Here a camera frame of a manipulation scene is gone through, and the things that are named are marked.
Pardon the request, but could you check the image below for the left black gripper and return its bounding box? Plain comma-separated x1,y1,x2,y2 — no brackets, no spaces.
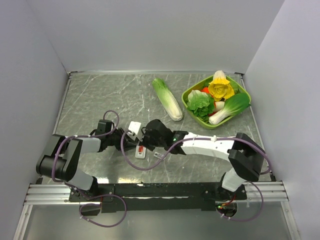
106,127,138,151

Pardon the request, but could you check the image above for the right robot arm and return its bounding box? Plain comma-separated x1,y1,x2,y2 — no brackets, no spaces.
139,119,266,199

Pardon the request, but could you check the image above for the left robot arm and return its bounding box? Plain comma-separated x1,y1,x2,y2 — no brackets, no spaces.
36,119,125,201

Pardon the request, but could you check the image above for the red battery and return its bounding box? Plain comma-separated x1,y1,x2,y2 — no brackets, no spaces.
138,145,145,154

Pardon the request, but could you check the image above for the napa cabbage toy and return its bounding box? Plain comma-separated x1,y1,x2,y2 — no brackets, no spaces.
151,78,183,122

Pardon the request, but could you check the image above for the green lettuce toy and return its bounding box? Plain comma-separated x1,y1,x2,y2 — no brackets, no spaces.
187,90,216,123

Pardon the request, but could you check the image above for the black base bar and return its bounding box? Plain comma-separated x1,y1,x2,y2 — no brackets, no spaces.
69,182,247,213

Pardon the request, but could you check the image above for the green plastic basket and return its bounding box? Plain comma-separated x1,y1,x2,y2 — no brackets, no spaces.
181,74,251,130

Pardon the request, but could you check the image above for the orange carrot toy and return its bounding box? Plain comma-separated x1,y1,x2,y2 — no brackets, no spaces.
201,87,210,94

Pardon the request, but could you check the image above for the yellow cabbage toy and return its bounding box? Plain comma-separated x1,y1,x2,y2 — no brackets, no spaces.
208,70,235,102

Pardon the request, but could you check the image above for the bok choy toy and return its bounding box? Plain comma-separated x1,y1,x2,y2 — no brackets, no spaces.
208,93,250,125

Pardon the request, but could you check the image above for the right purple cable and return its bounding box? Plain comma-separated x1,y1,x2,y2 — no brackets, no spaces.
120,130,273,176

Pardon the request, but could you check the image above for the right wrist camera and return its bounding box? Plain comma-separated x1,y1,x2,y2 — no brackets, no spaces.
127,121,143,141

